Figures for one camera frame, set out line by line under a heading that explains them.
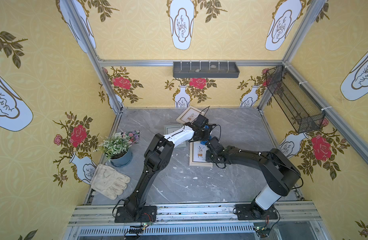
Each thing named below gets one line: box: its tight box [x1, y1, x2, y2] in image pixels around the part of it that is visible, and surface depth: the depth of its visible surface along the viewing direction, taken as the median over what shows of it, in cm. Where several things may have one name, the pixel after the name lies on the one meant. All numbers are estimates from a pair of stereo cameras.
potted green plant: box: [93, 132, 133, 168], surface depth 82 cm
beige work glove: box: [90, 164, 131, 200], surface depth 85 cm
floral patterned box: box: [120, 130, 140, 144], surface depth 106 cm
